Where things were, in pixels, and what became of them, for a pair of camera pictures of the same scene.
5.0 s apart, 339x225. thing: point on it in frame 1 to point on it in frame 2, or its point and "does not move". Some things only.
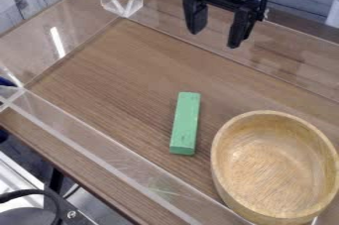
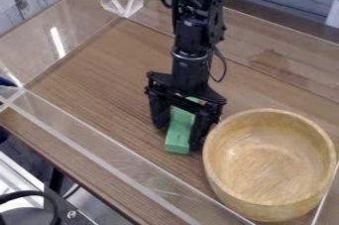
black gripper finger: [244, 20] to [205, 118]
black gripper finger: [195, 13] to [160, 108]
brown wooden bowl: [273, 167] does not move
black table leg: [56, 180] does not move
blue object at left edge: [5, 81] does not move
